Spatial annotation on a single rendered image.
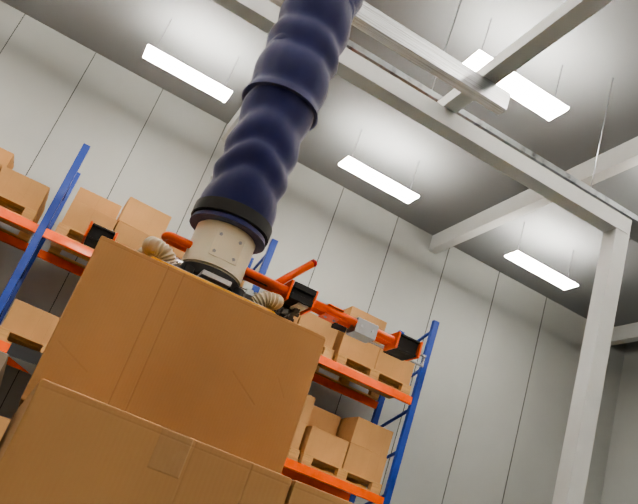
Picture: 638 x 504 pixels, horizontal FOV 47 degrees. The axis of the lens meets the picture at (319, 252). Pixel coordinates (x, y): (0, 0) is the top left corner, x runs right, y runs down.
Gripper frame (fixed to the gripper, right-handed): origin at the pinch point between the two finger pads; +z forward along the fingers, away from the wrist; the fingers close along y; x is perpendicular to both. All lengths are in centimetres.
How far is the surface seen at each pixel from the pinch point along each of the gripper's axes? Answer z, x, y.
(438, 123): -163, -95, -201
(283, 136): 10.1, 24.5, -37.6
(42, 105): -839, 202, -391
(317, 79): 10, 22, -60
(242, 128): 6, 35, -36
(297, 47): 10, 31, -66
